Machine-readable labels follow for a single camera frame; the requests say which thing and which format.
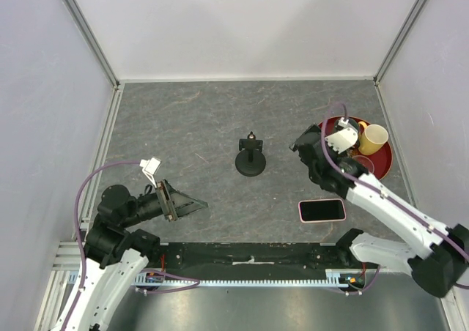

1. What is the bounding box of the phone with pink case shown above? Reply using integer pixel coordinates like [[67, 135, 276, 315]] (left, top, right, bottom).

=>
[[298, 198, 346, 223]]

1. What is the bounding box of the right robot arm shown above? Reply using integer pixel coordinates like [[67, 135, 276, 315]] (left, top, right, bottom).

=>
[[290, 119, 468, 298]]

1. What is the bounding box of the dark green mug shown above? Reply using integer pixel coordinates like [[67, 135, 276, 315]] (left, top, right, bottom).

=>
[[333, 117, 361, 134]]

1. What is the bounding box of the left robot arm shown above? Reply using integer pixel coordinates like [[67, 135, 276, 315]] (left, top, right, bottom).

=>
[[53, 180, 208, 330]]

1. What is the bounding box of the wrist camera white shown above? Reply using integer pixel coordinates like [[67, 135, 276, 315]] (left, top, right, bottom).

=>
[[325, 129, 360, 155], [139, 157, 161, 187]]

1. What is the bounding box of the yellow mug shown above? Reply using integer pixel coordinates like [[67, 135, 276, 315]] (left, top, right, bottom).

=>
[[358, 122, 389, 155]]

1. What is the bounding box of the black phone stand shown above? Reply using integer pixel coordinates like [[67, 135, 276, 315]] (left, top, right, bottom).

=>
[[235, 131, 266, 177]]

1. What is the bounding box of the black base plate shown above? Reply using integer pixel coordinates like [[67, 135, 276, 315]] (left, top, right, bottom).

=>
[[148, 242, 363, 280]]

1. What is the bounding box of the clear drinking glass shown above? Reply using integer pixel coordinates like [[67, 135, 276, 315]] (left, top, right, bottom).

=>
[[352, 155, 375, 174]]

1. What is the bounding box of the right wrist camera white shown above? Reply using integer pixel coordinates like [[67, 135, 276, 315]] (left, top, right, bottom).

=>
[[325, 129, 360, 155]]

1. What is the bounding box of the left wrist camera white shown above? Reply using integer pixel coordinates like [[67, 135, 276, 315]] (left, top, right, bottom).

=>
[[139, 157, 161, 187]]

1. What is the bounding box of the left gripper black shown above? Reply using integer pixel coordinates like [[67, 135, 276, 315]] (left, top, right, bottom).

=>
[[122, 176, 208, 227]]

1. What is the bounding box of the white cable duct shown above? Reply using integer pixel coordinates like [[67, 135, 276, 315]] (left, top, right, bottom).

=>
[[131, 270, 352, 288]]

